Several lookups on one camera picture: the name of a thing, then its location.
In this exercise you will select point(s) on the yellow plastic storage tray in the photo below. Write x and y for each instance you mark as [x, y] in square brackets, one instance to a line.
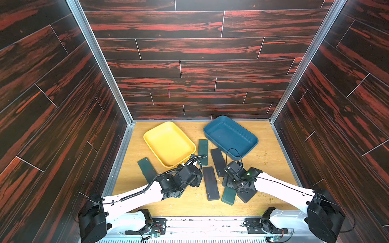
[170, 145]

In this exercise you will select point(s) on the teal plastic storage tray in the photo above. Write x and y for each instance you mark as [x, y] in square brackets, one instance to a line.
[230, 137]

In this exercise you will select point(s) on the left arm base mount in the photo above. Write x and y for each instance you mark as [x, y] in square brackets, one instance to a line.
[144, 224]

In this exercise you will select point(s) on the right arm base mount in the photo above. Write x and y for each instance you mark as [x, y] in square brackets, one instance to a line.
[263, 224]

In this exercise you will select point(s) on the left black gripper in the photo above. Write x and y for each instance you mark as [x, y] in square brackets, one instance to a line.
[196, 180]

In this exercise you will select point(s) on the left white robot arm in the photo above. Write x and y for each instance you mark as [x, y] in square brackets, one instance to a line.
[100, 214]

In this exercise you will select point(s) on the black pencil case lower middle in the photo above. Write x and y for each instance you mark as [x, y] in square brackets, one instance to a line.
[210, 184]

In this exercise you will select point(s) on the black pencil case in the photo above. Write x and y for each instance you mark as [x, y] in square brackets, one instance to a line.
[210, 184]
[219, 162]
[246, 193]

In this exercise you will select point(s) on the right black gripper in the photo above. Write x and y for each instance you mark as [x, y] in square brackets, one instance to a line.
[230, 175]

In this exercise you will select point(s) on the black pencil case right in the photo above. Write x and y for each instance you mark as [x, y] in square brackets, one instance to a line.
[246, 193]

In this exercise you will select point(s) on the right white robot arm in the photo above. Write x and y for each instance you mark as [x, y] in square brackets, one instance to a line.
[316, 211]

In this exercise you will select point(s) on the black pencil case upper middle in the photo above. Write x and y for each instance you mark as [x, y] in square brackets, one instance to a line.
[219, 162]

